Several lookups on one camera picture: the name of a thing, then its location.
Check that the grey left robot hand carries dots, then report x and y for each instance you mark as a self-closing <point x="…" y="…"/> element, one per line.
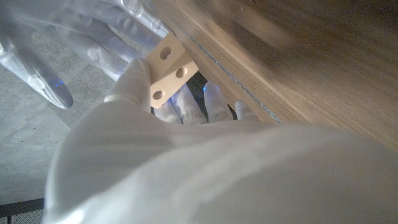
<point x="217" y="174"/>

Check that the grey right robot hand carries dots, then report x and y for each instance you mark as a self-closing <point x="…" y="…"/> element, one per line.
<point x="62" y="40"/>

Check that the black backdrop curtain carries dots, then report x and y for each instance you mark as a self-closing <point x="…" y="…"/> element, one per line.
<point x="202" y="93"/>

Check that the wooden board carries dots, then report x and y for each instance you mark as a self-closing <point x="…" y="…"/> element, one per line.
<point x="233" y="77"/>

